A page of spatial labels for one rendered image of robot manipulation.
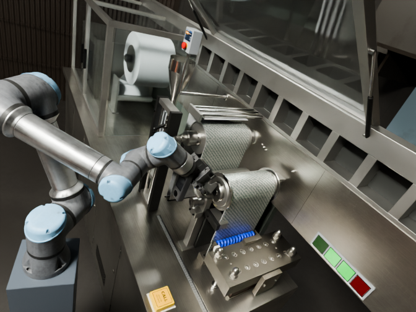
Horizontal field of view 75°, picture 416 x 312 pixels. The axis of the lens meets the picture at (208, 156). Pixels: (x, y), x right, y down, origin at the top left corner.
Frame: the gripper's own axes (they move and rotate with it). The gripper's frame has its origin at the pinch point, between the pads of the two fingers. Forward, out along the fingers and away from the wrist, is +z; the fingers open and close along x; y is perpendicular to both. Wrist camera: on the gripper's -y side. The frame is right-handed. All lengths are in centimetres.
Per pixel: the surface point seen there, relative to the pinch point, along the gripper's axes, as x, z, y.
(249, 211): -8.1, 18.5, 6.6
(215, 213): -3.7, 9.1, -3.8
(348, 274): -45, 31, 19
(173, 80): 67, -3, 21
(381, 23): 107, 131, 216
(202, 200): 0.9, 3.0, -4.0
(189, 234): 1.3, 15.9, -19.9
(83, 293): 45, 55, -115
